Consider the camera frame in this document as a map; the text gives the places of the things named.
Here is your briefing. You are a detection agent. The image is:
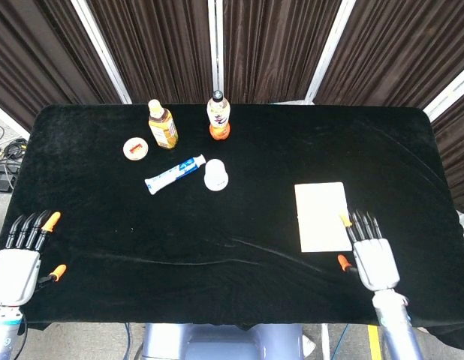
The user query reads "black cable bundle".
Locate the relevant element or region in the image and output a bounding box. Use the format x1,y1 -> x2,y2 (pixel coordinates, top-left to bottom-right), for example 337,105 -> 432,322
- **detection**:
0,124 -> 29,177

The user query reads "blue white toothpaste tube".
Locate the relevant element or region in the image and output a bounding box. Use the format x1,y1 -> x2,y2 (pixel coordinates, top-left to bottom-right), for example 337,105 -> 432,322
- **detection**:
143,154 -> 207,196

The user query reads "black velvet tablecloth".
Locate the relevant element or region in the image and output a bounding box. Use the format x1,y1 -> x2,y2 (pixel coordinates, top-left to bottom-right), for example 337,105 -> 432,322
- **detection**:
0,103 -> 464,342

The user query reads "white plastic jar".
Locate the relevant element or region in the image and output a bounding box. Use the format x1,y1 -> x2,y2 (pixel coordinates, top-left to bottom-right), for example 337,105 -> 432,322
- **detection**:
203,158 -> 230,193

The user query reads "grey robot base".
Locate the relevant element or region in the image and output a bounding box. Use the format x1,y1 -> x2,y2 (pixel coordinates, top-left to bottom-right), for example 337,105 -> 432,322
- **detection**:
140,322 -> 306,360

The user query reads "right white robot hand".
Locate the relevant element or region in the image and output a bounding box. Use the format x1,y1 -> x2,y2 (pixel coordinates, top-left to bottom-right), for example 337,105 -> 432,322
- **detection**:
336,209 -> 401,292

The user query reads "yellow tea bottle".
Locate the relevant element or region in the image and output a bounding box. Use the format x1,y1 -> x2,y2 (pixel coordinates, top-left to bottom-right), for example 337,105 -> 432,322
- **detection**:
147,98 -> 179,150

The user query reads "orange drink bottle black cap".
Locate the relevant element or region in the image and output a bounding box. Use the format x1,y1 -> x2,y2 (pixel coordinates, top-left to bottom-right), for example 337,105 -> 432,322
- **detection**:
206,89 -> 232,142

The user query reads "brown pleated curtain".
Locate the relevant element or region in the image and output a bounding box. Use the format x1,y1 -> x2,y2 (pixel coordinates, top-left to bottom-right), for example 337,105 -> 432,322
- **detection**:
0,0 -> 464,215

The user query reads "white metal frame post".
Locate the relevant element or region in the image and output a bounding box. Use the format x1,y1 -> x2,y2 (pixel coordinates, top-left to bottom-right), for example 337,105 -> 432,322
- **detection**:
423,71 -> 464,122
70,0 -> 133,105
303,0 -> 357,105
206,0 -> 225,100

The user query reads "round cream tin red label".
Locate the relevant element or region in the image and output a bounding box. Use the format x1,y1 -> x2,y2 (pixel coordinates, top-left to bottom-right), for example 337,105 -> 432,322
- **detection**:
122,136 -> 149,162

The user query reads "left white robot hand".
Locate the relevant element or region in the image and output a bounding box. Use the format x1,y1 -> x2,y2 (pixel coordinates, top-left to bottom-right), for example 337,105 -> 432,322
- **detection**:
0,211 -> 68,308

